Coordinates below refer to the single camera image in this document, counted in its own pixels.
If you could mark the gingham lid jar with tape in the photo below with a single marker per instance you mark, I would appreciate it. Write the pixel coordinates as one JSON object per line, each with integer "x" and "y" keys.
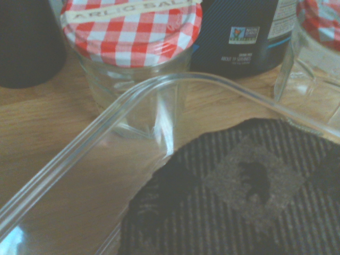
{"x": 132, "y": 34}

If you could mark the dark ribbed cloth item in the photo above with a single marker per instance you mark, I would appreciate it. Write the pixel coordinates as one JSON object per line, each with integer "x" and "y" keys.
{"x": 239, "y": 202}

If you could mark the black protein powder tub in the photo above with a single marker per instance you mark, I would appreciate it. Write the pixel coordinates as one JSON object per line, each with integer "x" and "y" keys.
{"x": 233, "y": 37}

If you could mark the faceted gingham lid glass jar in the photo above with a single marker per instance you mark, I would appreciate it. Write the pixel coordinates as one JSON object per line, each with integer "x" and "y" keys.
{"x": 313, "y": 69}

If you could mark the black shaker bottle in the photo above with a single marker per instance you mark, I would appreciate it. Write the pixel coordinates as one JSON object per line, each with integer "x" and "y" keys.
{"x": 29, "y": 42}

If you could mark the clear rectangular plastic container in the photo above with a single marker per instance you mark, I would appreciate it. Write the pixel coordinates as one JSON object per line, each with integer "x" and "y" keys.
{"x": 111, "y": 114}

